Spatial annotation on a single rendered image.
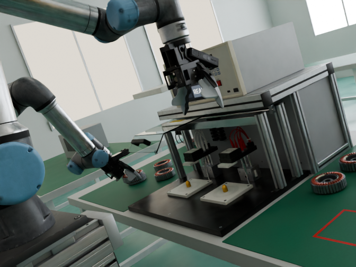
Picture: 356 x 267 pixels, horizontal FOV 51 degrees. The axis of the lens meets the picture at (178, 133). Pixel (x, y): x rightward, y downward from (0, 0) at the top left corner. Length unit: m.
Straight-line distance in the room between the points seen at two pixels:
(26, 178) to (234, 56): 0.89
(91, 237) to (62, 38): 5.50
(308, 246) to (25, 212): 0.70
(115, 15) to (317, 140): 0.94
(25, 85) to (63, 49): 4.75
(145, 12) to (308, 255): 0.72
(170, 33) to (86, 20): 0.22
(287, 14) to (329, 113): 7.47
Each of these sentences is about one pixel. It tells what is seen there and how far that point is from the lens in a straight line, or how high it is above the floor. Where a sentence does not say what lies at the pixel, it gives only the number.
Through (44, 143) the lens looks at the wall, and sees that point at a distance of 6.01.
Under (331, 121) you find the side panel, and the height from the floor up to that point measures 0.89.
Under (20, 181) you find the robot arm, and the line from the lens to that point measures 0.75.
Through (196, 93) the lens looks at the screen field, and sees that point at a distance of 1.58.
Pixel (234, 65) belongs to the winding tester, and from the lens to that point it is 1.38.
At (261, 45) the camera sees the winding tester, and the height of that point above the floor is 1.27.
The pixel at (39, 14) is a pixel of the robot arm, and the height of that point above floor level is 1.51.
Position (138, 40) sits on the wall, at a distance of 6.87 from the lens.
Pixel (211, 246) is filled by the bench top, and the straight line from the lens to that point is 1.21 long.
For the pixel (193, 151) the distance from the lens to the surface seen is 1.63.
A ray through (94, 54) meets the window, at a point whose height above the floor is 1.91.
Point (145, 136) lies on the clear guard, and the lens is 1.57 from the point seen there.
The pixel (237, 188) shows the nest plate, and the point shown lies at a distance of 1.46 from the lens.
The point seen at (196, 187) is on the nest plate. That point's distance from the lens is 1.62.
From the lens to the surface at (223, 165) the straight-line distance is 1.45.
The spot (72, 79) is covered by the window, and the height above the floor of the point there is 1.63.
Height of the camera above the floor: 1.29
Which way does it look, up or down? 10 degrees down
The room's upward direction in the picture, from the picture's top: 19 degrees counter-clockwise
